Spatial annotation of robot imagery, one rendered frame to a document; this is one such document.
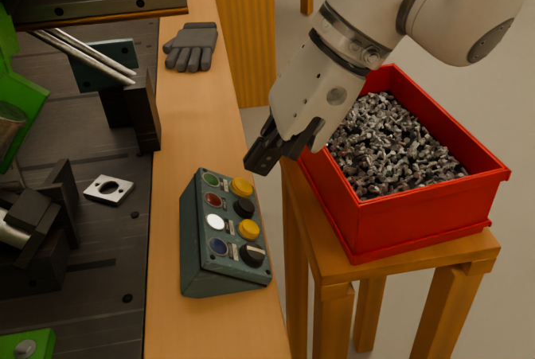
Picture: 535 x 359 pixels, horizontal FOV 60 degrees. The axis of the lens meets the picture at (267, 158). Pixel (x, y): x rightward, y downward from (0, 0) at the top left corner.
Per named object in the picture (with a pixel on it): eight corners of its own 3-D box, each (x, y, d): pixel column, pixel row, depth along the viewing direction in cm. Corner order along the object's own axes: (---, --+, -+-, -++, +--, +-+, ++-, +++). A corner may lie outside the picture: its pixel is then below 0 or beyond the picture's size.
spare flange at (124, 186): (83, 197, 61) (82, 193, 61) (102, 178, 64) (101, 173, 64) (118, 206, 60) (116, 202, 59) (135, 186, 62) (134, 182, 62)
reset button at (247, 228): (254, 227, 53) (259, 220, 53) (257, 243, 51) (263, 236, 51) (236, 221, 52) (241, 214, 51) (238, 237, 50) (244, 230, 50)
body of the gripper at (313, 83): (391, 81, 45) (323, 163, 50) (357, 38, 53) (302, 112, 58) (331, 48, 41) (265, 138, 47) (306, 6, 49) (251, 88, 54)
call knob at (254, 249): (259, 250, 51) (264, 243, 50) (263, 269, 49) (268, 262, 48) (239, 243, 49) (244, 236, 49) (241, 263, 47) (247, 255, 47)
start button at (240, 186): (247, 186, 59) (252, 179, 58) (251, 201, 57) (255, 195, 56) (228, 179, 58) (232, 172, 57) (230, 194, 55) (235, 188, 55)
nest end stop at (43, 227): (42, 239, 53) (62, 206, 52) (24, 270, 48) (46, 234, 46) (32, 234, 53) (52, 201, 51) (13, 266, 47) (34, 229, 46)
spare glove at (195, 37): (173, 32, 102) (172, 21, 101) (221, 30, 102) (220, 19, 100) (154, 76, 87) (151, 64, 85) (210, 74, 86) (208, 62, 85)
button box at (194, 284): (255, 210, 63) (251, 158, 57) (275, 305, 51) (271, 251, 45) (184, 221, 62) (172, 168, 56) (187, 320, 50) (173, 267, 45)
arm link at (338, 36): (407, 64, 44) (386, 88, 46) (375, 27, 51) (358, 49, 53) (340, 23, 41) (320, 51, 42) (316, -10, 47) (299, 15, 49)
